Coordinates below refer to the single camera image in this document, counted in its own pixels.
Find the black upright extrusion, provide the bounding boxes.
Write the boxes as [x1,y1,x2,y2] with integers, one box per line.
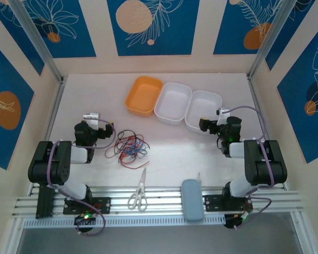
[36,185,55,220]

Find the white-handled scissors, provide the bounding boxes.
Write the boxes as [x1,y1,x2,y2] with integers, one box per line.
[127,167,148,212]

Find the aluminium rail frame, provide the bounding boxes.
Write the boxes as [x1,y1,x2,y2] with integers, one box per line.
[12,185,305,220]

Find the orange plastic bin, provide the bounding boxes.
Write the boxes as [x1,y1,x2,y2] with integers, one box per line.
[125,76,164,118]

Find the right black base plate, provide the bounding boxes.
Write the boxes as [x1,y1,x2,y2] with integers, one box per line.
[203,194,254,212]

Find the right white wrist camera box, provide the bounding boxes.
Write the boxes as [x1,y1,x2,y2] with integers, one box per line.
[216,107,230,125]

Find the white slotted cable duct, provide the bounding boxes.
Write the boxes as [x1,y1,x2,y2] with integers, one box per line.
[23,213,226,230]

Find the aluminium corner post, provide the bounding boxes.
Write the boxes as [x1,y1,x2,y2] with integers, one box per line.
[9,0,65,83]
[247,0,302,80]

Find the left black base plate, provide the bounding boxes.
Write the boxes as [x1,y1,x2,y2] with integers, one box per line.
[63,197,112,215]

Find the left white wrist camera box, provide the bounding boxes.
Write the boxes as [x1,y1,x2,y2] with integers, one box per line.
[82,113,100,129]

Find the grey-blue zip case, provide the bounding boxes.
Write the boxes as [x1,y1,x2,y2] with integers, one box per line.
[181,172,204,223]

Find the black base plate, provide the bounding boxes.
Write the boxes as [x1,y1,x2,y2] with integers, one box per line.
[203,194,254,212]
[63,197,112,215]

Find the white plastic bin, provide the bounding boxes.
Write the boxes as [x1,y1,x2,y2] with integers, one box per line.
[184,89,223,135]
[154,82,193,125]

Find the black cable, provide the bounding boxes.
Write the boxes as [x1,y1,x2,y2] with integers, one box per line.
[116,129,138,154]
[116,134,151,164]

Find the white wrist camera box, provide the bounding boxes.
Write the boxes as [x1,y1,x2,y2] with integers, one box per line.
[82,113,100,129]
[216,107,230,125]

